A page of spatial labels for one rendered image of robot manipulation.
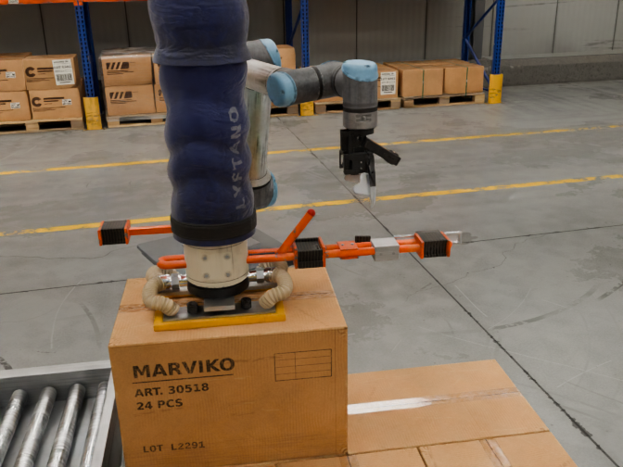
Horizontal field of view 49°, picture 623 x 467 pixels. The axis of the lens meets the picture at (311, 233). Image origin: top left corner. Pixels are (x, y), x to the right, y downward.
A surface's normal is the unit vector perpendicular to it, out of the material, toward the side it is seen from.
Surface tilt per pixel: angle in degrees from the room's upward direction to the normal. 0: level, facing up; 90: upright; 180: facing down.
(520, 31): 90
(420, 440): 0
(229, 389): 90
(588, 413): 0
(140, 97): 90
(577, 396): 0
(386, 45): 90
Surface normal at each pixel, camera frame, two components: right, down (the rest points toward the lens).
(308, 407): 0.13, 0.36
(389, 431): -0.02, -0.93
